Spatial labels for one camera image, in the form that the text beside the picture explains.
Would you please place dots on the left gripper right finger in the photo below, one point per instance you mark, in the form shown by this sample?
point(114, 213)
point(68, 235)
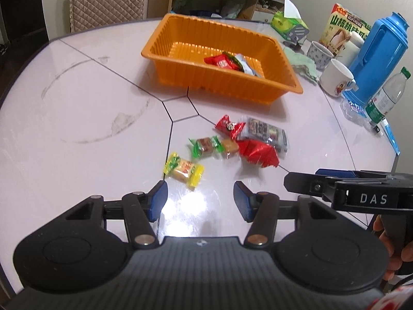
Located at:
point(261, 210)

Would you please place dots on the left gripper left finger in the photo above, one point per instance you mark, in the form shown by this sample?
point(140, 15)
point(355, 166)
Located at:
point(140, 209)

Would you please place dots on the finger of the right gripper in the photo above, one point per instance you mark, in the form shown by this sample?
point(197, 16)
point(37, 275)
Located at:
point(307, 184)
point(337, 173)

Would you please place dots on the red pyramid snack packet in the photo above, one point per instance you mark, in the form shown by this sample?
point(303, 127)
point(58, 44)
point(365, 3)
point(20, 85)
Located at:
point(258, 153)

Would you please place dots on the yellow candy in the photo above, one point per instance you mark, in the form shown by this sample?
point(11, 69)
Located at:
point(183, 170)

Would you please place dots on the brown clear candy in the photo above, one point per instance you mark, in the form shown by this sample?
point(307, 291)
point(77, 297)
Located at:
point(230, 147)

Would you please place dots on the grey clear snack packet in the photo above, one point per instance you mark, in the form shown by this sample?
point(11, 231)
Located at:
point(266, 133)

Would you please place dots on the small red candy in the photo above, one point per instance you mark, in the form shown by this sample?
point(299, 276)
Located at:
point(230, 128)

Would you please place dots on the green candy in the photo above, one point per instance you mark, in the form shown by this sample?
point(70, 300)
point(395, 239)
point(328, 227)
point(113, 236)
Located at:
point(206, 146)

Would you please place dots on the red patterned snack packet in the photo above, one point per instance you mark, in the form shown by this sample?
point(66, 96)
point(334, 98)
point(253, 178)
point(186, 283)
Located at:
point(221, 61)

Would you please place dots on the green black snack packet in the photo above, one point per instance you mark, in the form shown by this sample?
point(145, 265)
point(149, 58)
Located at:
point(233, 59)

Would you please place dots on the right hand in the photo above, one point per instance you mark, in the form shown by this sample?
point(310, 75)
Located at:
point(396, 260)

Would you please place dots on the clear plastic pack blue label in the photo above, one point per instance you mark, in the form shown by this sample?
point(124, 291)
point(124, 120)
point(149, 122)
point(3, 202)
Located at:
point(355, 113)

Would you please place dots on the white cartoon mug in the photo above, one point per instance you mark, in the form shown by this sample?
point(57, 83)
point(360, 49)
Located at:
point(337, 78)

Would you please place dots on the green label water bottle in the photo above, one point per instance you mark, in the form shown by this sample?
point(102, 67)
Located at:
point(387, 97)

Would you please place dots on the green folded cloth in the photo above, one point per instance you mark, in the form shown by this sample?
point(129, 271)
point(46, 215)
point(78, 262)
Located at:
point(302, 65)

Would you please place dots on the patterned white mug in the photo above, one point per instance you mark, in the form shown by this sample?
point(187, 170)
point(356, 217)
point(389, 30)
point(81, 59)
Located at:
point(320, 55)

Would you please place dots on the blue thermos jug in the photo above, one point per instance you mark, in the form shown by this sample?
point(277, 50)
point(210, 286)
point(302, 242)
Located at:
point(383, 49)

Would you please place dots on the grey phone stand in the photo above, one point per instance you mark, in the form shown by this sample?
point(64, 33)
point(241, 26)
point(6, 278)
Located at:
point(296, 38)

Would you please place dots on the walnut snack box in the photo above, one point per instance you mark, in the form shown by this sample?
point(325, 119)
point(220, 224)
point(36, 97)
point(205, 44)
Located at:
point(339, 27)

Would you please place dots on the green tissue pack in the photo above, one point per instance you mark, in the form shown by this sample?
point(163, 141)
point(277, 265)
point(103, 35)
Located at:
point(283, 21)

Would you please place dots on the orange plastic tray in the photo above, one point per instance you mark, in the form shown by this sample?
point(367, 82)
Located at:
point(180, 43)

